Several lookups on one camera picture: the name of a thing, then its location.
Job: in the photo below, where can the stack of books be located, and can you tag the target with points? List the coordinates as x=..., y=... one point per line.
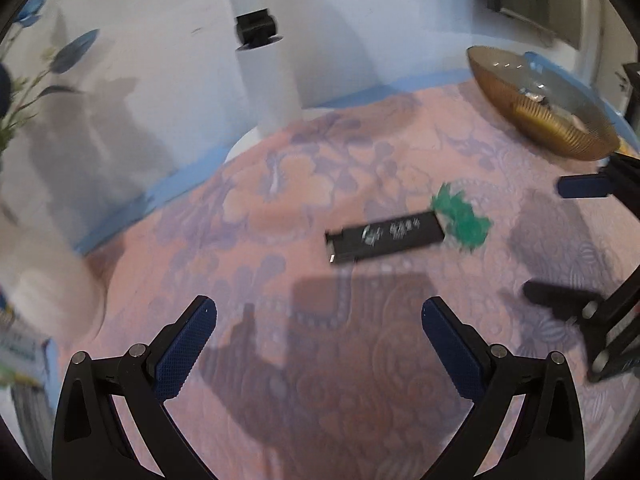
x=29, y=374

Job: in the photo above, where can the blue white artificial flowers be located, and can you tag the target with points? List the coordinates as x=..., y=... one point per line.
x=21, y=92

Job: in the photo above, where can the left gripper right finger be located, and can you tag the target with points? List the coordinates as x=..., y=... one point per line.
x=489, y=382

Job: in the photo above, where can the amber ribbed glass bowl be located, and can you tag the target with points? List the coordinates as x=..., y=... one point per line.
x=501, y=73

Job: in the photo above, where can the items inside bowl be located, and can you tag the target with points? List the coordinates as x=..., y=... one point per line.
x=543, y=100

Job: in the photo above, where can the black lighter with print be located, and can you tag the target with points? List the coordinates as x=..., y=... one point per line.
x=383, y=238

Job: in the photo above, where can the pink patterned table cloth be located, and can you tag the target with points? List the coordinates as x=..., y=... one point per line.
x=318, y=371

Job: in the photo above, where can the green plastic leaf toy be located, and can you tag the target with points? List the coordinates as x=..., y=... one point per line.
x=461, y=221

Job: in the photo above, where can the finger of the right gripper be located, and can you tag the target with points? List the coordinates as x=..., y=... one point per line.
x=584, y=186
x=566, y=303

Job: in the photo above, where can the white ribbed vase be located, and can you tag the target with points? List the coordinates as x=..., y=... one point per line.
x=51, y=287

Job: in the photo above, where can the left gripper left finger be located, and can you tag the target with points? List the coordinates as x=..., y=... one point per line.
x=157, y=375

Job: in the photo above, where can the white lamp pole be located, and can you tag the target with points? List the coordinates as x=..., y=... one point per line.
x=267, y=75

